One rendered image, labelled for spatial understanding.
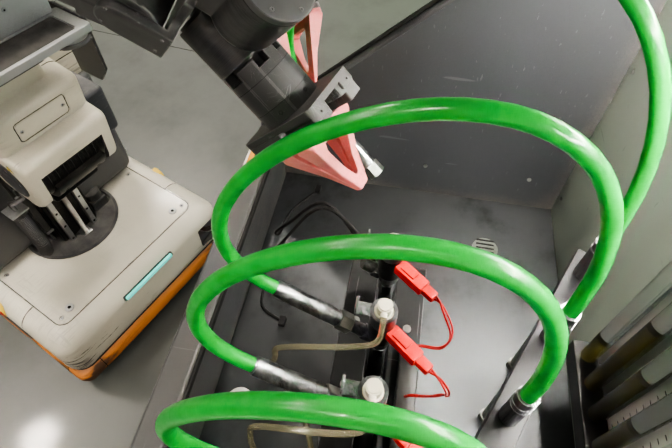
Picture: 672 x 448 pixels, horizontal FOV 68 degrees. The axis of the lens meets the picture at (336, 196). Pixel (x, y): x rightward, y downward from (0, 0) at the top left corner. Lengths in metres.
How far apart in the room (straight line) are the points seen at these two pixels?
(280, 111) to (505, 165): 0.56
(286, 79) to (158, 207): 1.33
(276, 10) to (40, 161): 0.93
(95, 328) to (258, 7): 1.33
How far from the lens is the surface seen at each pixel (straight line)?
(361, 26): 2.90
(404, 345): 0.53
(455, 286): 0.86
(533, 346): 0.54
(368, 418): 0.26
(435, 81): 0.79
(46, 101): 1.22
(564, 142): 0.32
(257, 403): 0.28
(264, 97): 0.42
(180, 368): 0.68
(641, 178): 0.48
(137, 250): 1.64
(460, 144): 0.87
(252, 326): 0.82
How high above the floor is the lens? 1.57
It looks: 51 degrees down
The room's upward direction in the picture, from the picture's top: straight up
